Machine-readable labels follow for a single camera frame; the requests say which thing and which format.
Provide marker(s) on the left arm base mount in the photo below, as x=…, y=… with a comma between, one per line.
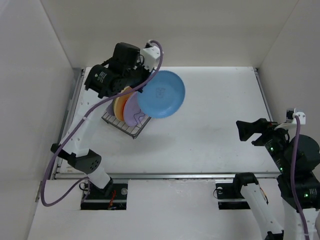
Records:
x=92, y=199

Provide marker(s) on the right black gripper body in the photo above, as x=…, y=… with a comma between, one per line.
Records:
x=274, y=139

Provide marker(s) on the blue plate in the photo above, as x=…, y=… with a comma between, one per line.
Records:
x=163, y=95

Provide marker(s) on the light purple plate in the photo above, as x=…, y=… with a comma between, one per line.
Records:
x=133, y=115

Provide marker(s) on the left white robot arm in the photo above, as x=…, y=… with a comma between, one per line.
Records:
x=100, y=86

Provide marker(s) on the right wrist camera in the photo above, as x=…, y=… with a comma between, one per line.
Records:
x=292, y=114

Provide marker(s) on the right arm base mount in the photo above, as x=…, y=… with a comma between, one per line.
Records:
x=228, y=198

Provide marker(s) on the yellow plate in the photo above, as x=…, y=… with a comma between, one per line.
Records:
x=115, y=107

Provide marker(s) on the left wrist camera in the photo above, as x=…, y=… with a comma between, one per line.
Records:
x=151, y=56

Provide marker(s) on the grey wire dish rack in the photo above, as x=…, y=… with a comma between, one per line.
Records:
x=132, y=131

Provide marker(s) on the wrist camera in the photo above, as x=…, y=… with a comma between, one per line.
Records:
x=292, y=114
x=151, y=56

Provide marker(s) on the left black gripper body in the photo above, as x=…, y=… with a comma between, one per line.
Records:
x=137, y=76

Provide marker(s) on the rear purple plate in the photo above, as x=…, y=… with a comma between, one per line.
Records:
x=110, y=109

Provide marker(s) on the orange plate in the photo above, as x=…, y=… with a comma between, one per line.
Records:
x=121, y=105

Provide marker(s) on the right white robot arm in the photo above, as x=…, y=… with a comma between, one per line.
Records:
x=299, y=188

